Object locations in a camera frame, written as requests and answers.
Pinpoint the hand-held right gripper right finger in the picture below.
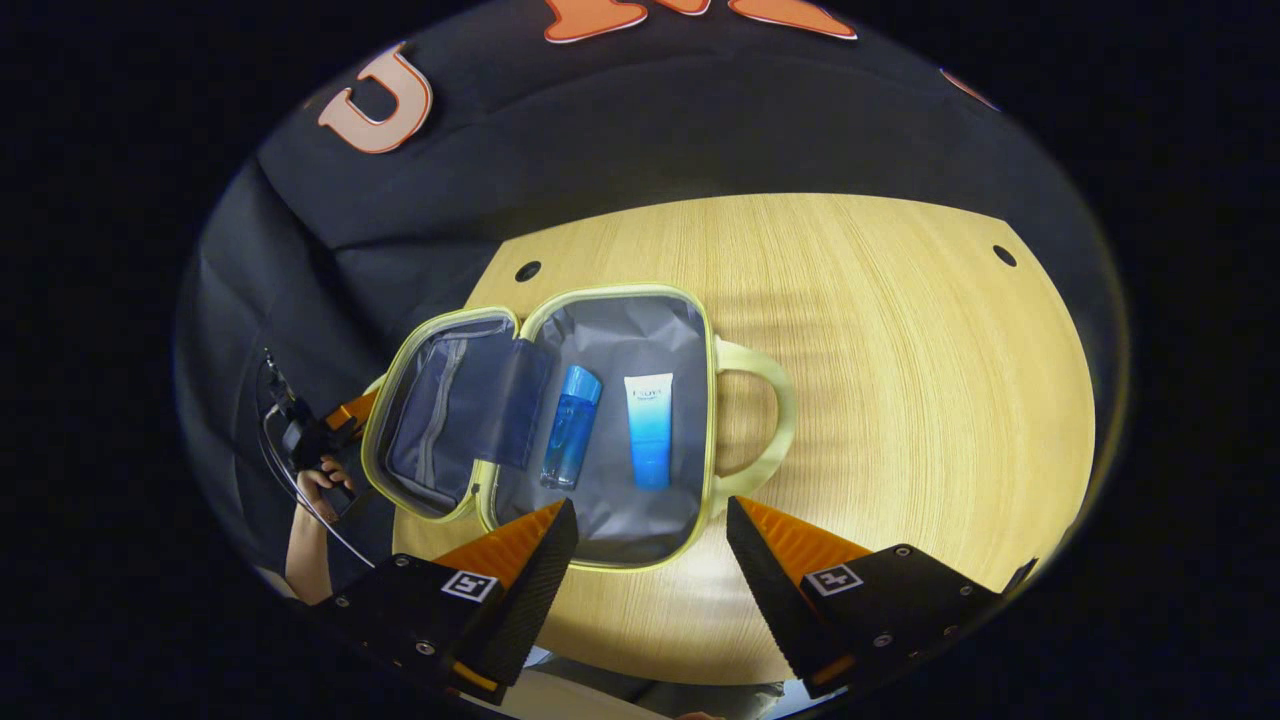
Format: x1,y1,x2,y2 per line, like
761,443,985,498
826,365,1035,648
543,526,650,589
726,496,1039,699

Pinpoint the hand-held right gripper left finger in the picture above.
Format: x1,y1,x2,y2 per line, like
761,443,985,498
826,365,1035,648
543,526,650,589
330,498,580,706

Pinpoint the cream suitcase with grey lining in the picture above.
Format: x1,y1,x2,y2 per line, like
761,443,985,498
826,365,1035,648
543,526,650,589
360,283,799,573

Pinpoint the blue skin care bottle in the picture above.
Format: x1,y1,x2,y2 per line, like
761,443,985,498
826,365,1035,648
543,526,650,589
540,365,604,491

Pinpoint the blue skin care tube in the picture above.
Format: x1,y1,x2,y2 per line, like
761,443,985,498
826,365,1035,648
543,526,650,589
623,373,676,492

